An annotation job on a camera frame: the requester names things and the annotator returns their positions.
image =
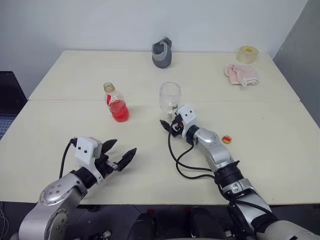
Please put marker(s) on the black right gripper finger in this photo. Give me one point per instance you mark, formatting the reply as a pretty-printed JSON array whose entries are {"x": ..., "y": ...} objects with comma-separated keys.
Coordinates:
[{"x": 166, "y": 126}]

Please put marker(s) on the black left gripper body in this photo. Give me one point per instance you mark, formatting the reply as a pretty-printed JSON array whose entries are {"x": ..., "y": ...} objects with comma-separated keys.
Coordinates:
[{"x": 102, "y": 163}]

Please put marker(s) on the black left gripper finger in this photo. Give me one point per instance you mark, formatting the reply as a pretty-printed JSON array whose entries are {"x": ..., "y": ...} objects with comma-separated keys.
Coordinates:
[
  {"x": 126, "y": 160},
  {"x": 108, "y": 145}
]

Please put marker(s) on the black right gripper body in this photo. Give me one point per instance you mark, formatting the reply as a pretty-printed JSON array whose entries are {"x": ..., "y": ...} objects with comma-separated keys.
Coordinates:
[{"x": 176, "y": 131}]

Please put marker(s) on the clear wine glass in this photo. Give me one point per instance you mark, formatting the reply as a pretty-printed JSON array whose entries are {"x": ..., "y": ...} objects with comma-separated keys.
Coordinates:
[{"x": 168, "y": 96}]

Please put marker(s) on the bottle with red liquid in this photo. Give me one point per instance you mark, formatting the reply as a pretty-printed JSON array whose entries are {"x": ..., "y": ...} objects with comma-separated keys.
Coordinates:
[{"x": 118, "y": 110}]

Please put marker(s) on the yellow bottle cap red tape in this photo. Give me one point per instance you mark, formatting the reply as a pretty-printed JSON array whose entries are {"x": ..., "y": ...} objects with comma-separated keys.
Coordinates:
[{"x": 227, "y": 140}]

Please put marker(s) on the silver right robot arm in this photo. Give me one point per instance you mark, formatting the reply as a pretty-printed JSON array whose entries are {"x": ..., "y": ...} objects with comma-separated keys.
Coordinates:
[{"x": 217, "y": 152}]

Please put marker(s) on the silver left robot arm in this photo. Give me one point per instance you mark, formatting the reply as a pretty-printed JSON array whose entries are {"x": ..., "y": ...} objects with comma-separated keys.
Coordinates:
[{"x": 55, "y": 197}]

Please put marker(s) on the grey fabric cap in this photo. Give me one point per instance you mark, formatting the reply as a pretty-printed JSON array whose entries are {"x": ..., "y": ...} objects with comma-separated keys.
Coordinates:
[{"x": 162, "y": 57}]

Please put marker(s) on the dark rounded shape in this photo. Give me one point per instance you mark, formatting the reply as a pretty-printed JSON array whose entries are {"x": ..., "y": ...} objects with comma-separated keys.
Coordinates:
[{"x": 143, "y": 227}]

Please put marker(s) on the pink folded towel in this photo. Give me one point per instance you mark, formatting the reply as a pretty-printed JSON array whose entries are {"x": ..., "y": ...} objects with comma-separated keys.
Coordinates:
[{"x": 241, "y": 75}]

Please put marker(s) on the translucent tape roll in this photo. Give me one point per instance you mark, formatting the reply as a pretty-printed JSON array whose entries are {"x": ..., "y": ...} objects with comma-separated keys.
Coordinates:
[{"x": 247, "y": 55}]

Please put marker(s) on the black laptop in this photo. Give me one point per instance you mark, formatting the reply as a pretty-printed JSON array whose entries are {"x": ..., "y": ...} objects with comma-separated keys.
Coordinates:
[{"x": 10, "y": 100}]

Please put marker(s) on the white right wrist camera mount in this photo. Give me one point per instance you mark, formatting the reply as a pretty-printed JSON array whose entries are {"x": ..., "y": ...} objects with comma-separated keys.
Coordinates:
[{"x": 187, "y": 116}]

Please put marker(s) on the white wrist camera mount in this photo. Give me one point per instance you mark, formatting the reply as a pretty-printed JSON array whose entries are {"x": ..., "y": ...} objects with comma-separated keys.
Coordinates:
[
  {"x": 86, "y": 152},
  {"x": 187, "y": 116}
]

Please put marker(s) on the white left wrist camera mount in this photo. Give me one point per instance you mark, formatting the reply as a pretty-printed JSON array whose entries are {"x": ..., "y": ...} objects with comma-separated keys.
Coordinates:
[{"x": 86, "y": 152}]

